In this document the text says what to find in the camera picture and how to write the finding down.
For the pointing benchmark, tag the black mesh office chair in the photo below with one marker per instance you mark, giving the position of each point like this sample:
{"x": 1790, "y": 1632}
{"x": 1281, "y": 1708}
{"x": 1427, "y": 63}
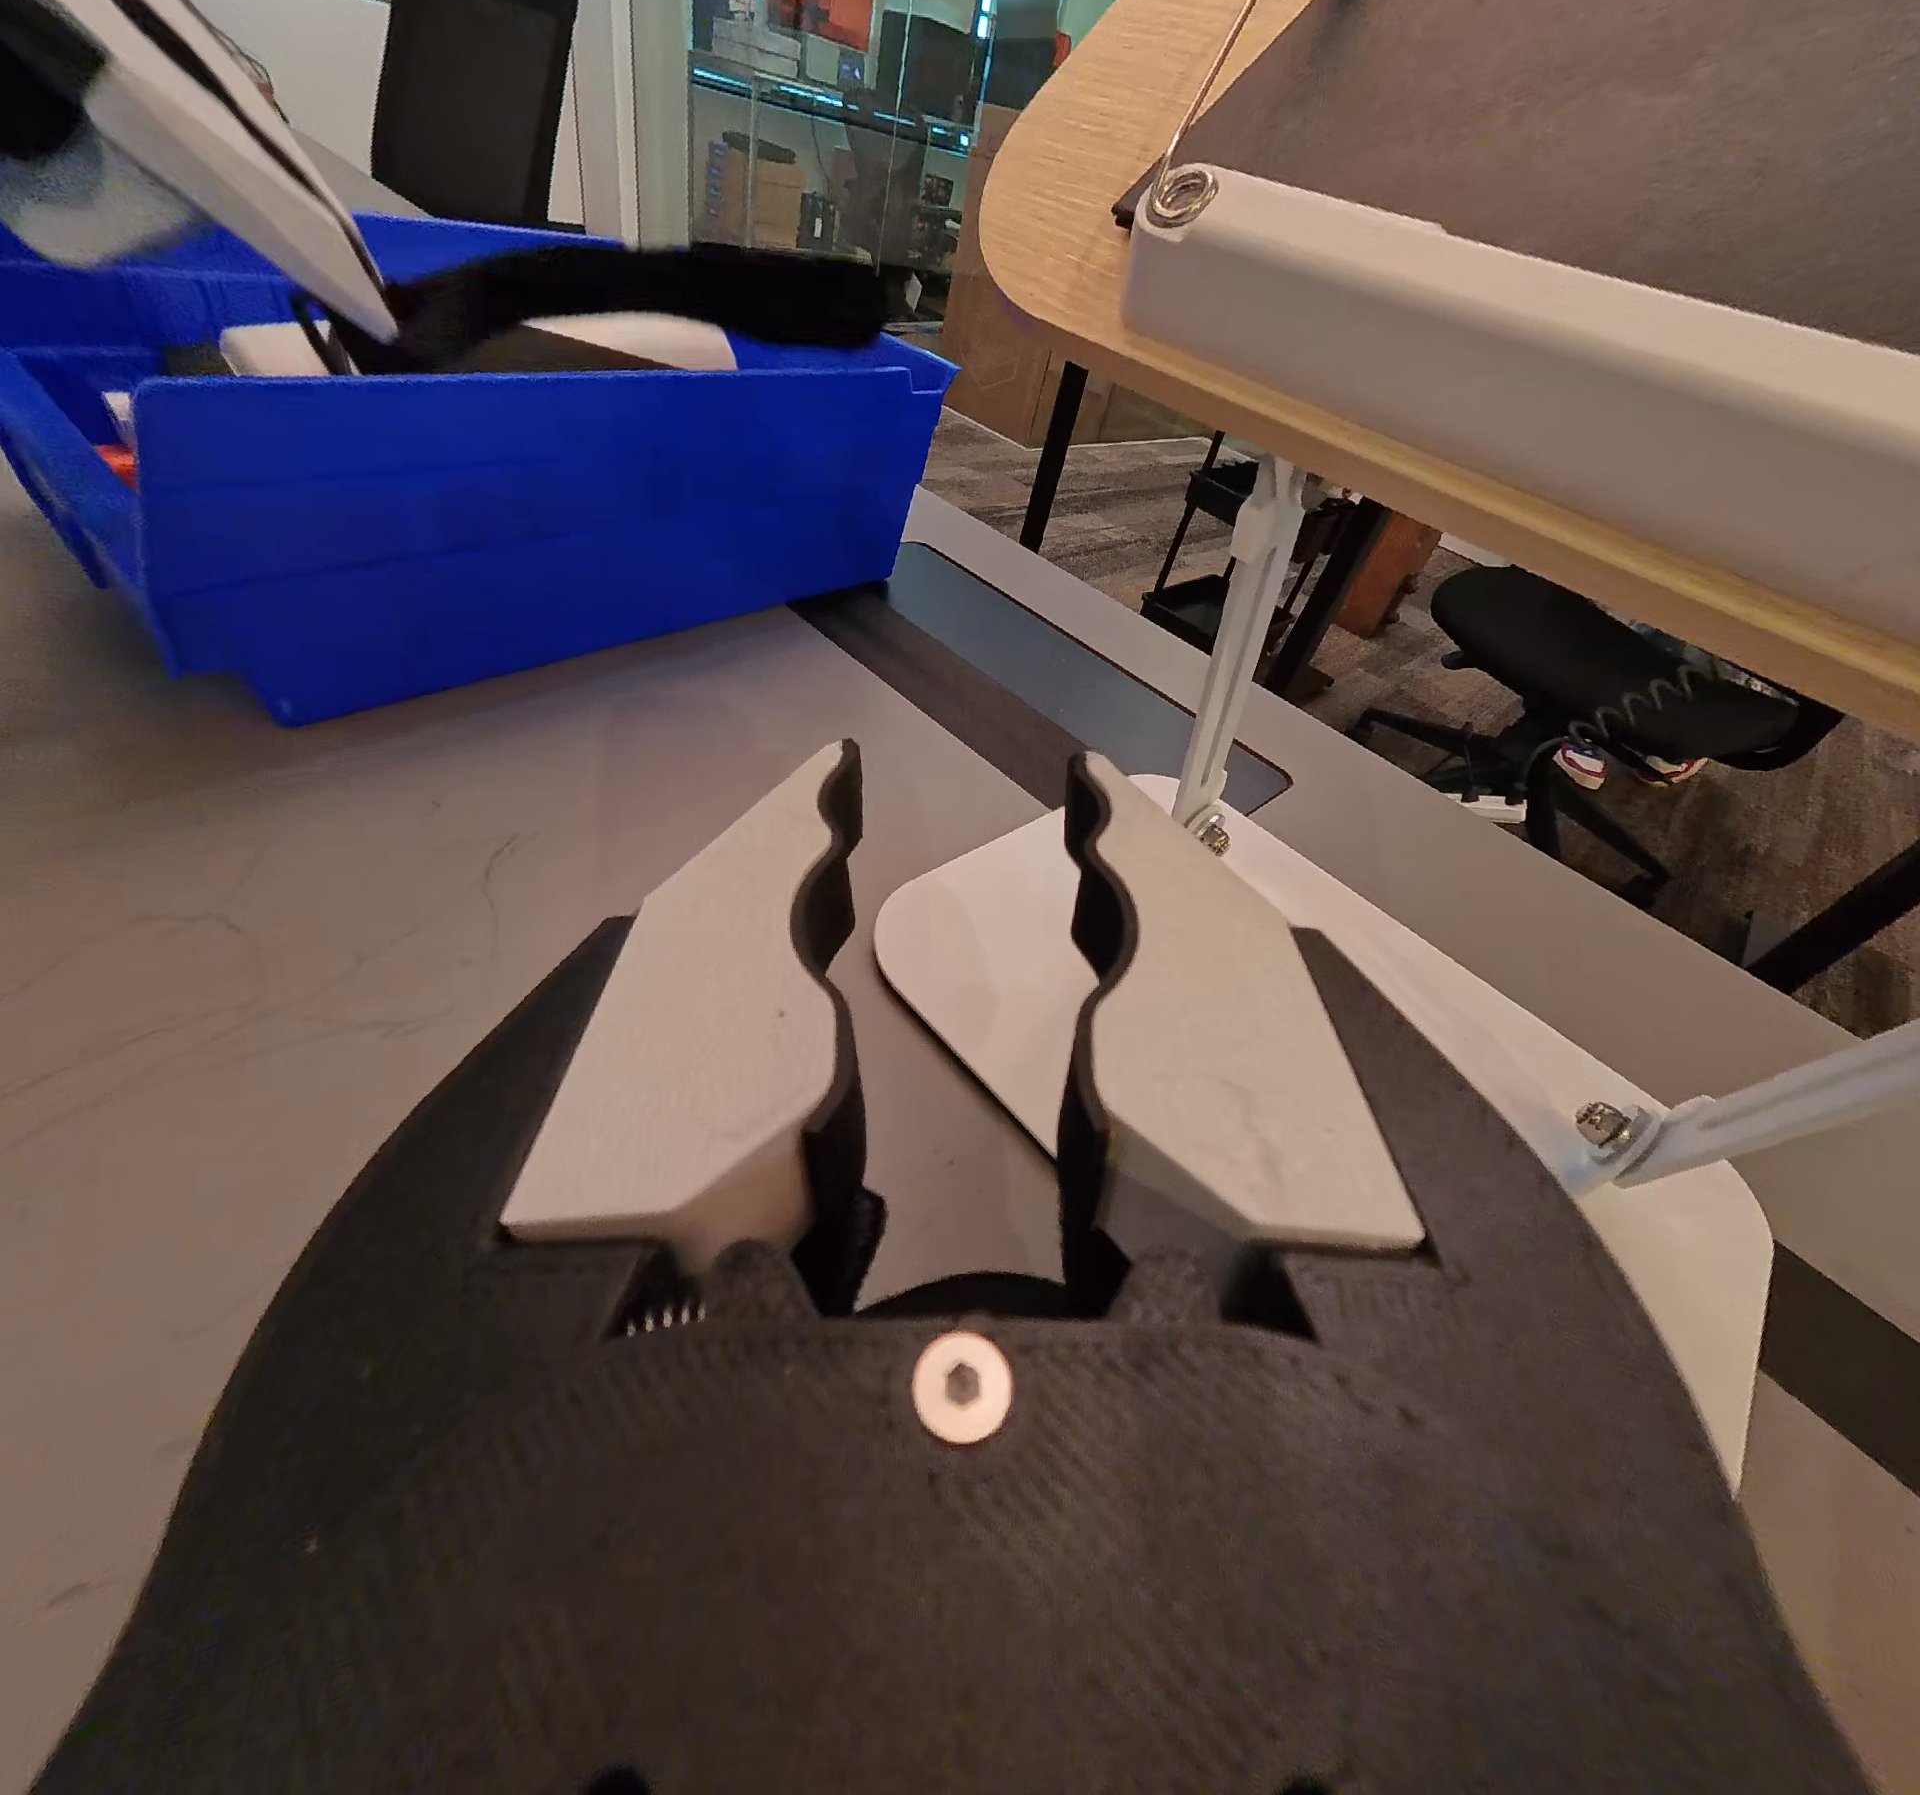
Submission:
{"x": 481, "y": 40}

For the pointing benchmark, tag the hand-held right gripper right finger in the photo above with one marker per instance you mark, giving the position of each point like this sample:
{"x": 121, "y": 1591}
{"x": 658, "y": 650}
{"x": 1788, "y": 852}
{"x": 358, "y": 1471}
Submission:
{"x": 1230, "y": 1074}

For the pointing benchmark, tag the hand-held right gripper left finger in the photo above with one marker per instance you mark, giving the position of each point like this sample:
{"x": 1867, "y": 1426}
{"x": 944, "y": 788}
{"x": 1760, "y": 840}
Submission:
{"x": 691, "y": 1061}

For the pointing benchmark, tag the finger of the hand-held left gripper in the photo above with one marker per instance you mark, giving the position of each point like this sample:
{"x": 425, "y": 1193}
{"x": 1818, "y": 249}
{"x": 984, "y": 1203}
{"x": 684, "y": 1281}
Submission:
{"x": 178, "y": 24}
{"x": 224, "y": 152}

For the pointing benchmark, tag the black board with wooden edge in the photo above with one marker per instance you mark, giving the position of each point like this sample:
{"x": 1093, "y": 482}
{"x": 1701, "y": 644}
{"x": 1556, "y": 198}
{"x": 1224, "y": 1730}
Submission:
{"x": 1576, "y": 25}

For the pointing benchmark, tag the white metal stand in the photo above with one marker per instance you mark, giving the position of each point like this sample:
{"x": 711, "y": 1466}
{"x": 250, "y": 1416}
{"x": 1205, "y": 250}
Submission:
{"x": 1500, "y": 326}

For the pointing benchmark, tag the red block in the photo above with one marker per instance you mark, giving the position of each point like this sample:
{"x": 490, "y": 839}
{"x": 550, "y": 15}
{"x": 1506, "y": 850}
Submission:
{"x": 123, "y": 464}

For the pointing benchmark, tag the brown cardboard box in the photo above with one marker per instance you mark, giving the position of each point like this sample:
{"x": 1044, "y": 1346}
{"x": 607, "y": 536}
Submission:
{"x": 989, "y": 370}

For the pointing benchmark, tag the blue plastic bin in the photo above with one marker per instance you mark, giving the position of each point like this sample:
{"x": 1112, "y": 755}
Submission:
{"x": 523, "y": 520}

